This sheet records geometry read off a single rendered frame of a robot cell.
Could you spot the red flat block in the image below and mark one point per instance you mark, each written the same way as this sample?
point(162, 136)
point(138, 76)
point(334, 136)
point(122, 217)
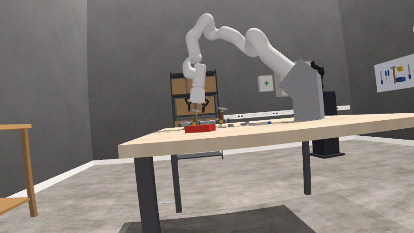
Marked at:
point(199, 128)

